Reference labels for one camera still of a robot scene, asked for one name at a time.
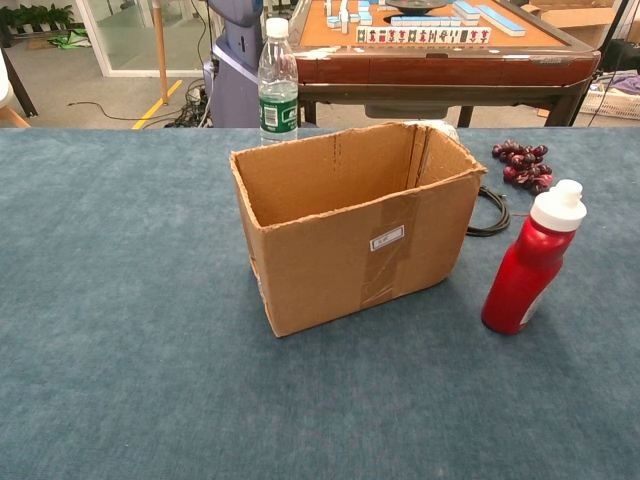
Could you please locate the red bottle white cap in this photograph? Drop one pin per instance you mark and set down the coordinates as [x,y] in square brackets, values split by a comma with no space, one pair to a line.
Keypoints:
[525,275]

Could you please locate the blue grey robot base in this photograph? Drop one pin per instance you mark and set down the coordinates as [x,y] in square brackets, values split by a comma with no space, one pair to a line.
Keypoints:
[232,90]

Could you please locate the clear water bottle green label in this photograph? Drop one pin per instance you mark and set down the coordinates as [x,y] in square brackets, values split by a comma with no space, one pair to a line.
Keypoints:
[277,75]

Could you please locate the row of printed mahjong tiles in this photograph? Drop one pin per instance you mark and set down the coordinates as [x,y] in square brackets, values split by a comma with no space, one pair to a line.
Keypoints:
[425,35]

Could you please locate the white plastic basket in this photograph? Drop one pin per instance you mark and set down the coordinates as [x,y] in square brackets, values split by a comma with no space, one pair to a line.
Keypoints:
[610,105]

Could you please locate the brown wooden mahjong table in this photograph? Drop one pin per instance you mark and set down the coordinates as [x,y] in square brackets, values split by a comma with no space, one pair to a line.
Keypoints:
[440,70]

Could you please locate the white chair wooden legs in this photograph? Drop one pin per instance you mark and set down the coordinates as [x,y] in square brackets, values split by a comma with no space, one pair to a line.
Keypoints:
[4,95]

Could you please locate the bunch of dark red grapes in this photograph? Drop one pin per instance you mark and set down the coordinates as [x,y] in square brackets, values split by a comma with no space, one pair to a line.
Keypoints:
[522,162]

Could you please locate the blue mahjong tile wall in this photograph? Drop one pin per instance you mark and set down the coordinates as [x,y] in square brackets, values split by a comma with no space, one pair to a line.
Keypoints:
[425,21]
[502,21]

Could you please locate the green fabric item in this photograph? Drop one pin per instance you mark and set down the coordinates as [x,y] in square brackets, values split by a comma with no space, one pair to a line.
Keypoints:
[72,39]

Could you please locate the blue felt table mat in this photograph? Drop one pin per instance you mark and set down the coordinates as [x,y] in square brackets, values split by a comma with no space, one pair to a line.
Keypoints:
[150,350]

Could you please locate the purple cloth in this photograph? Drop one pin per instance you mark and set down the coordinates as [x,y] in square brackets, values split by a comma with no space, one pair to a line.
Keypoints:
[627,84]

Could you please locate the light wooden pole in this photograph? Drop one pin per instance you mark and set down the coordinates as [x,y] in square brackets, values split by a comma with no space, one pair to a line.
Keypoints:
[160,50]

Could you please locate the green potted plants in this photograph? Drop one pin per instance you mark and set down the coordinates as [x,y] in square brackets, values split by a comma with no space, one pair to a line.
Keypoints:
[35,17]

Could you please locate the bread in clear plastic bag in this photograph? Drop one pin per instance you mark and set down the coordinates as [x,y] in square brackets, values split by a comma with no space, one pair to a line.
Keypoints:
[445,129]

